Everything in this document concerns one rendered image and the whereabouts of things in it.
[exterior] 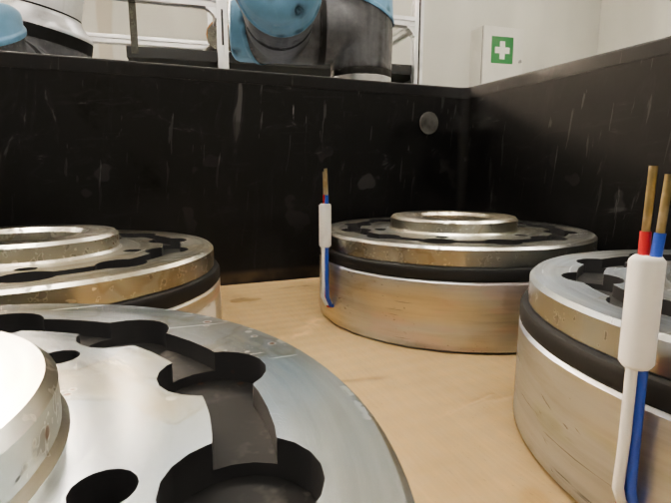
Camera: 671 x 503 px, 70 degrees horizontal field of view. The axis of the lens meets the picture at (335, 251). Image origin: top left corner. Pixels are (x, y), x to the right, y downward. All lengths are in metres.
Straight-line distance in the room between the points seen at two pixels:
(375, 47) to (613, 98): 0.41
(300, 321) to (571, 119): 0.14
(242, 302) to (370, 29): 0.45
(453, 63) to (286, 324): 3.23
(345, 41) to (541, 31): 3.24
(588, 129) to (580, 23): 3.79
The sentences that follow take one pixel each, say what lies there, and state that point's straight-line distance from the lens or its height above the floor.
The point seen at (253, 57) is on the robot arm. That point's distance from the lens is 0.60.
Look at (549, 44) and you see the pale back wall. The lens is 3.82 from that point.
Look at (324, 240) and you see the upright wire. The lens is 0.16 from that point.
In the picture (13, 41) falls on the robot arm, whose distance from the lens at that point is 0.53.
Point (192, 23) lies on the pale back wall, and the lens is 2.96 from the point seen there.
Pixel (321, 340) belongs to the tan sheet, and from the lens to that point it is 0.16.
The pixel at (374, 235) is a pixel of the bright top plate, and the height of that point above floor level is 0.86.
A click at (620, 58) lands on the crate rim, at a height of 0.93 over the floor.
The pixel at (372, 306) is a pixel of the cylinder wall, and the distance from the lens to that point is 0.15.
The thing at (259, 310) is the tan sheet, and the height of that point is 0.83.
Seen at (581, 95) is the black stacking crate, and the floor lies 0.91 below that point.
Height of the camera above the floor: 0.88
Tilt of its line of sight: 9 degrees down
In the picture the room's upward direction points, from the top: straight up
